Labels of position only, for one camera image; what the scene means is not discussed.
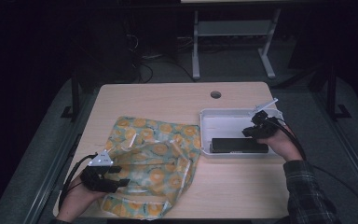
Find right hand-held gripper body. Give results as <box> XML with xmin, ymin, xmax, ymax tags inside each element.
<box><xmin>248</xmin><ymin>97</ymin><xmax>280</xmax><ymax>138</ymax></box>

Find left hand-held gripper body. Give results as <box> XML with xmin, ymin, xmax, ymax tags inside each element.
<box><xmin>79</xmin><ymin>148</ymin><xmax>119</xmax><ymax>194</ymax></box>

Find long black box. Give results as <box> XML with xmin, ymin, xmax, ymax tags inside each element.
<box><xmin>209</xmin><ymin>137</ymin><xmax>270</xmax><ymax>155</ymax></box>

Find white plastic tray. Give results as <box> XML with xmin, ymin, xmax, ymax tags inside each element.
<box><xmin>199</xmin><ymin>106</ymin><xmax>285</xmax><ymax>159</ymax></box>

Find yellow flower print fabric bag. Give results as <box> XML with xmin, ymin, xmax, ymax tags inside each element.
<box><xmin>97</xmin><ymin>116</ymin><xmax>202</xmax><ymax>220</ymax></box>

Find person's right hand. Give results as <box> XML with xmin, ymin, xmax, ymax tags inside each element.
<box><xmin>256</xmin><ymin>126</ymin><xmax>304</xmax><ymax>163</ymax></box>

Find person's left hand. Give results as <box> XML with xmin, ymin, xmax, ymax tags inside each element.
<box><xmin>55</xmin><ymin>176</ymin><xmax>107</xmax><ymax>224</ymax></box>

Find black metal stand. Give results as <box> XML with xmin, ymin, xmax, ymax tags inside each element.
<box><xmin>60</xmin><ymin>69</ymin><xmax>82</xmax><ymax>121</ymax></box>
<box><xmin>324</xmin><ymin>63</ymin><xmax>352</xmax><ymax>121</ymax></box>

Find left hand-held gripper black cable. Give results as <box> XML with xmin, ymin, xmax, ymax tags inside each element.
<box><xmin>58</xmin><ymin>153</ymin><xmax>98</xmax><ymax>210</ymax></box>

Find hand-held gripper black cable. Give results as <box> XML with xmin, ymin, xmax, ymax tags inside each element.
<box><xmin>271</xmin><ymin>117</ymin><xmax>308</xmax><ymax>161</ymax></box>
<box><xmin>58</xmin><ymin>153</ymin><xmax>98</xmax><ymax>210</ymax></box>

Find right hand-held gripper black cable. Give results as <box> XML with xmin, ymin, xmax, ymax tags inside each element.
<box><xmin>271</xmin><ymin>117</ymin><xmax>308</xmax><ymax>161</ymax></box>

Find long black floor cable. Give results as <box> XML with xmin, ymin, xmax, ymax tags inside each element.
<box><xmin>311</xmin><ymin>163</ymin><xmax>358</xmax><ymax>217</ymax></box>

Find white metal table frame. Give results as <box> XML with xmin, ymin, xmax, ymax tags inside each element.
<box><xmin>191</xmin><ymin>8</ymin><xmax>282</xmax><ymax>80</ymax></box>

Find black floor cables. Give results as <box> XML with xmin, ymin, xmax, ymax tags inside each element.
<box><xmin>132</xmin><ymin>54</ymin><xmax>198</xmax><ymax>84</ymax></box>

